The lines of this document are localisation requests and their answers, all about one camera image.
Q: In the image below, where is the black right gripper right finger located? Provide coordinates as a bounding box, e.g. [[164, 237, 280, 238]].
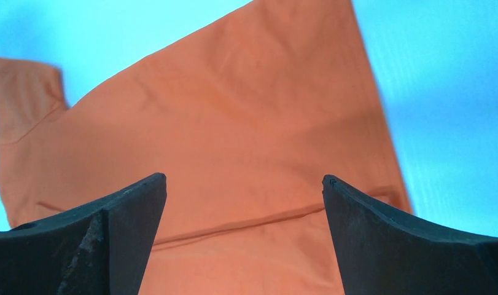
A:
[[322, 175, 498, 294]]

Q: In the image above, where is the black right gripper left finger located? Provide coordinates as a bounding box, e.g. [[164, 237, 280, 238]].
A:
[[0, 173, 167, 294]]

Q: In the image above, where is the orange t shirt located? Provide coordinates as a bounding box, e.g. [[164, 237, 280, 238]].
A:
[[0, 1, 410, 294]]

